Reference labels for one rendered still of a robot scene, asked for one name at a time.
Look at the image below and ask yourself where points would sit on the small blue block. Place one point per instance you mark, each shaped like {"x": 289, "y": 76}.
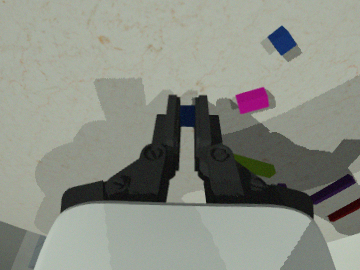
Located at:
{"x": 282, "y": 40}
{"x": 187, "y": 115}

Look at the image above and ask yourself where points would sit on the magenta block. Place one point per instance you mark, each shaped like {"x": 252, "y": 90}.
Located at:
{"x": 252, "y": 100}

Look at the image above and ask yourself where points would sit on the lime green rod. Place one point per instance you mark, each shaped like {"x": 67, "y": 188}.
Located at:
{"x": 257, "y": 167}

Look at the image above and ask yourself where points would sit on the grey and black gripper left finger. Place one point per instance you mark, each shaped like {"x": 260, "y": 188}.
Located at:
{"x": 140, "y": 181}

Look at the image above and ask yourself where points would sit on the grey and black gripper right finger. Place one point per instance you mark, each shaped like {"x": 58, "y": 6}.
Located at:
{"x": 230, "y": 182}

